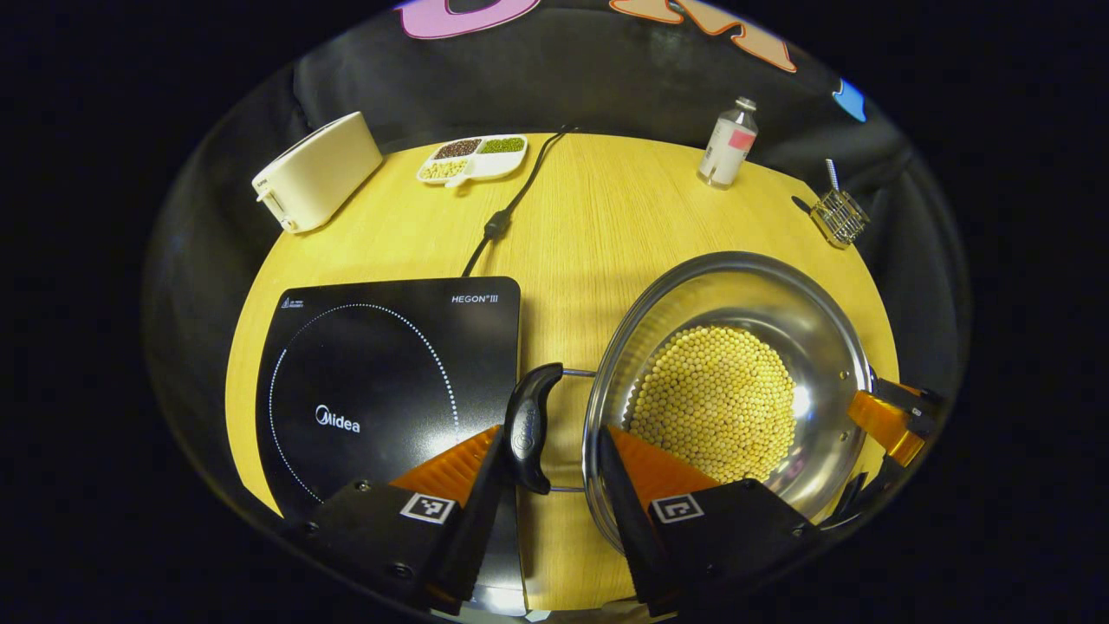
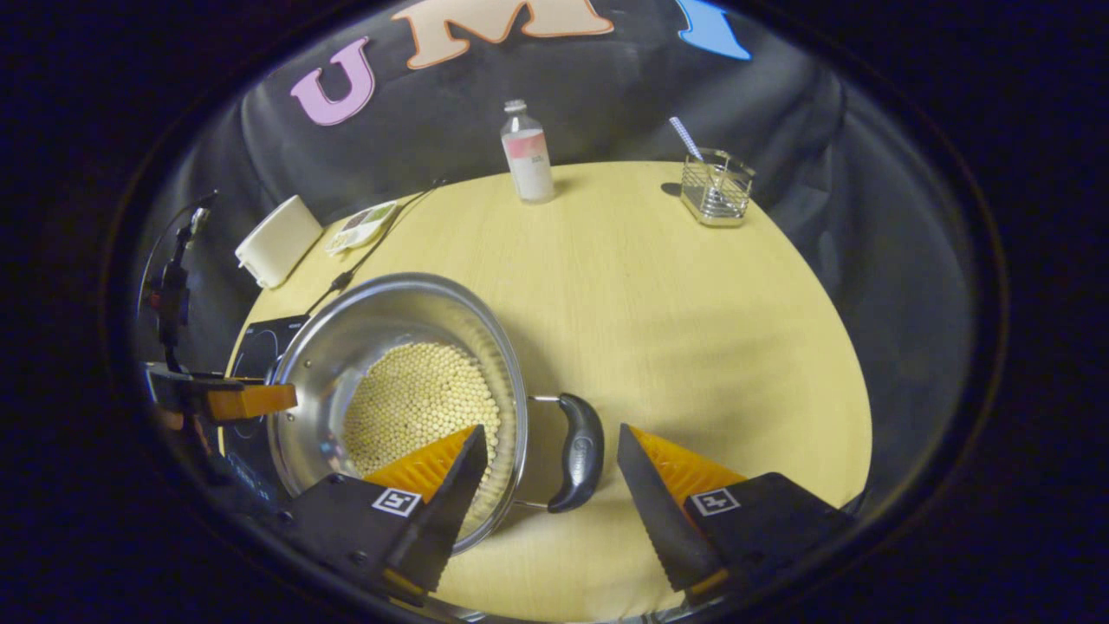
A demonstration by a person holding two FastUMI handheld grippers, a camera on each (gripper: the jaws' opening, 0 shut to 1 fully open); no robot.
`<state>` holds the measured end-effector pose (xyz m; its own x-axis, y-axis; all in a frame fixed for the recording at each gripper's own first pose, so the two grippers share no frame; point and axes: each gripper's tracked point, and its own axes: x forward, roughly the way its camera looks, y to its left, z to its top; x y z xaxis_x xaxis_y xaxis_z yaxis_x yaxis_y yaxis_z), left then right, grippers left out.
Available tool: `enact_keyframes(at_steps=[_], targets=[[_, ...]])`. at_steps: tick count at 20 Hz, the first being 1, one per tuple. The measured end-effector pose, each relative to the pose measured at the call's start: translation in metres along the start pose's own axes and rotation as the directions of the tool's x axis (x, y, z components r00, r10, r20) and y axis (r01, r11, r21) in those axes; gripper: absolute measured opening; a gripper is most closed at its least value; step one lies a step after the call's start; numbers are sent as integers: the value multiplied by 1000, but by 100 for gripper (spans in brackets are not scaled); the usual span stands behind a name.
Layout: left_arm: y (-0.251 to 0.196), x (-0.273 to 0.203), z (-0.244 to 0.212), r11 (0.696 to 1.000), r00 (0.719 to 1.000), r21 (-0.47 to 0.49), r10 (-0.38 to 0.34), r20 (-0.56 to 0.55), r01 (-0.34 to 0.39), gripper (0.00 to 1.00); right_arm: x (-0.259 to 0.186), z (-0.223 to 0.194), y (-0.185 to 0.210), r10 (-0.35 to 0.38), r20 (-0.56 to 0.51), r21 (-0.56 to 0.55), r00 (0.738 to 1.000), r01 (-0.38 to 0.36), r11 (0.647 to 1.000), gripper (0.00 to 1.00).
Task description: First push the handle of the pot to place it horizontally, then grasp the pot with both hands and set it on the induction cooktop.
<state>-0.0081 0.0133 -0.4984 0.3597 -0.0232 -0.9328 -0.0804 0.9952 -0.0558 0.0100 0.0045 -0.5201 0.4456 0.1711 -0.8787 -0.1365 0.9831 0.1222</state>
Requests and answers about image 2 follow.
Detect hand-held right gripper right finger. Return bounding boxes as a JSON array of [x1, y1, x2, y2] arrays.
[[617, 423, 859, 608]]

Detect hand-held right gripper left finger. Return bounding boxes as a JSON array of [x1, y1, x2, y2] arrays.
[[277, 425, 489, 608]]

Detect black induction cooktop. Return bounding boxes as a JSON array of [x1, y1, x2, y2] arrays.
[[217, 314, 313, 512]]

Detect stainless steel pot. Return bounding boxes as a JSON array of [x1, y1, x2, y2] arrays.
[[264, 273, 606, 556]]

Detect pile of soybeans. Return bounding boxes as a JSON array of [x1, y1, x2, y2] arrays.
[[342, 341, 503, 486]]

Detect black clamp stand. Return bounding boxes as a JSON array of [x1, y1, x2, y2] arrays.
[[139, 191, 219, 374]]

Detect white toaster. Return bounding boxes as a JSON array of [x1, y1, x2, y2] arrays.
[[234, 195, 324, 289]]

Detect white divided bean dish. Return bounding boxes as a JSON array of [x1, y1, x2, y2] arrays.
[[325, 201, 398, 255]]

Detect clear bottle with pink label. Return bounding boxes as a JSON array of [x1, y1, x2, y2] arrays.
[[500, 100, 555, 205]]

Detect white striped straw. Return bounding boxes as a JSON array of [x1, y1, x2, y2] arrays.
[[669, 117, 704, 163]]

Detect black power cable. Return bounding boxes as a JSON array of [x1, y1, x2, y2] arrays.
[[305, 178, 447, 315]]

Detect metal wire holder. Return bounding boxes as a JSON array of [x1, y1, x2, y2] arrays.
[[680, 147, 756, 228]]

